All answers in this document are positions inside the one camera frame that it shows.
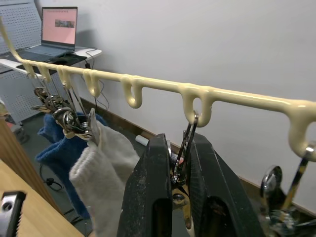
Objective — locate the white knitted sock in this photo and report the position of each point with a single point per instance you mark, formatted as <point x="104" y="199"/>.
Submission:
<point x="103" y="163"/>

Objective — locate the small white roll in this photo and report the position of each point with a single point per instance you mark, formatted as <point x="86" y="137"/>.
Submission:
<point x="142" y="140"/>

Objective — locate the cream clip hanger bar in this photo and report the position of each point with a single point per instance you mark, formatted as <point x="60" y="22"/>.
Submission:
<point x="160" y="82"/>

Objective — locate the grey perforated panel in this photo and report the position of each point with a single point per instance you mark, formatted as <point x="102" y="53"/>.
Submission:
<point x="14" y="98"/>
<point x="17" y="24"/>

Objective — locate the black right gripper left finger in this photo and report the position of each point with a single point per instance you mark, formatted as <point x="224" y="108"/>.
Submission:
<point x="145" y="197"/>

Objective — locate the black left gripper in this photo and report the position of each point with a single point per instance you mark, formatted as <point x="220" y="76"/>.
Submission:
<point x="13" y="214"/>

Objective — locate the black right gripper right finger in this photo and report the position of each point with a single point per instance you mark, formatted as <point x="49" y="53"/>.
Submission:
<point x="222" y="187"/>

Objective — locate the blue knitted sock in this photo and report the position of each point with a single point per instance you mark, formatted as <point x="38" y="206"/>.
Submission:
<point x="56" y="148"/>

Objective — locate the white folding table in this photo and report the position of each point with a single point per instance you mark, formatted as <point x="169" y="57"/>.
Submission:
<point x="95" y="52"/>

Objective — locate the open grey laptop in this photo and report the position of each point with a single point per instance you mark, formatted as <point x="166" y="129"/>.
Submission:
<point x="58" y="24"/>

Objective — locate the chrome metal clip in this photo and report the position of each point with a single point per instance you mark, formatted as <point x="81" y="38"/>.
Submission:
<point x="183" y="153"/>
<point x="53" y="101"/>
<point x="271" y="180"/>
<point x="39" y="92"/>
<point x="71" y="121"/>

